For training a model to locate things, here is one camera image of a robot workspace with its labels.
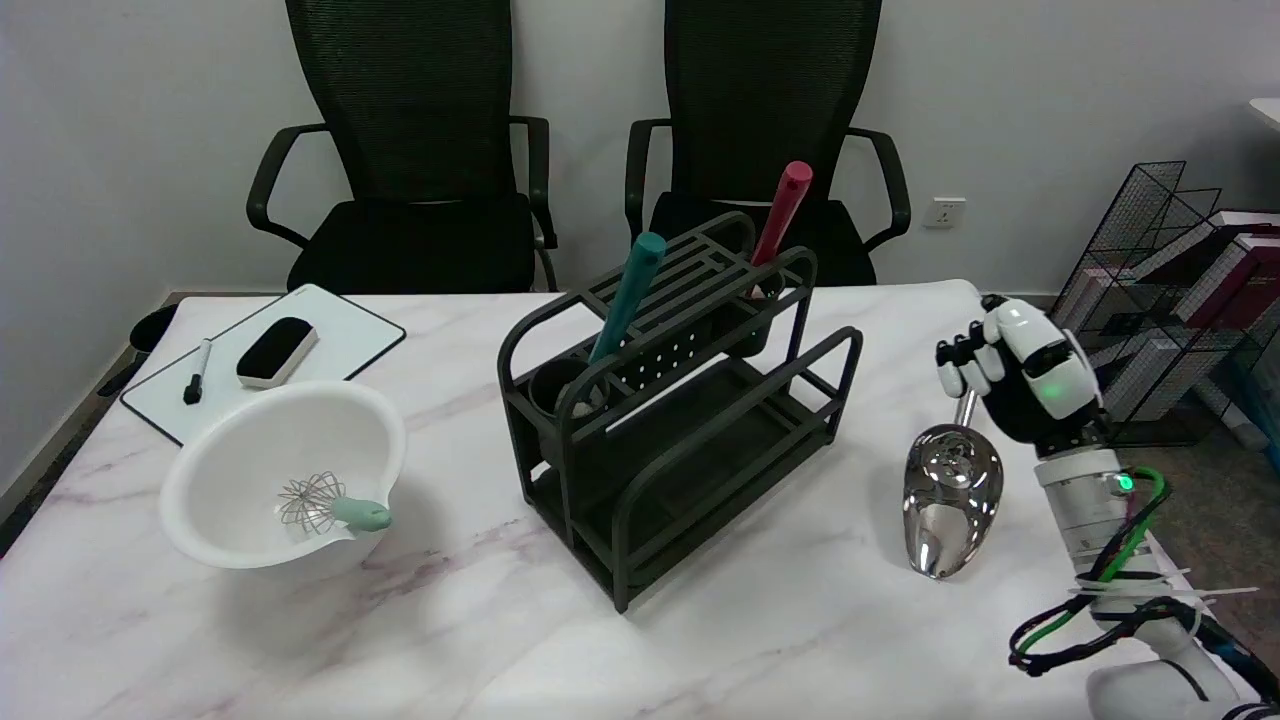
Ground black green cable bundle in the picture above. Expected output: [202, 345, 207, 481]
[1008, 466, 1280, 701]

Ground whisk with mint handle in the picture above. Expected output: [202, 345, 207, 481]
[277, 472, 394, 535]

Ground teal handled bottle brush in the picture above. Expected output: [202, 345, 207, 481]
[572, 232, 668, 413]

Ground books in wire rack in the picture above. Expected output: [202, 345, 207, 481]
[1052, 210, 1280, 425]

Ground white mixing bowl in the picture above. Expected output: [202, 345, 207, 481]
[159, 379, 409, 573]

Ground black marker pen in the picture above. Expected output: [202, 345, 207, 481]
[183, 338, 214, 406]

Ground black metal utensil rack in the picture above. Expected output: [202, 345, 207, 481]
[497, 210, 865, 614]

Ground black wire book rack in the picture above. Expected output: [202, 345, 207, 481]
[1045, 160, 1280, 449]

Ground black whiteboard eraser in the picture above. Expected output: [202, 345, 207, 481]
[236, 317, 320, 390]

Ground small whiteboard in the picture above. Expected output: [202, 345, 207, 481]
[120, 283, 408, 448]

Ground shiny steel scoop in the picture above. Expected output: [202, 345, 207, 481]
[903, 388, 1005, 581]

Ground black mesh office chair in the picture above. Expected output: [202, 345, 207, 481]
[625, 0, 912, 288]
[246, 0, 560, 294]

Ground red handled brush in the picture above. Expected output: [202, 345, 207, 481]
[749, 161, 814, 272]

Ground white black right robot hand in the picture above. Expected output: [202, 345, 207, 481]
[935, 294, 1109, 451]

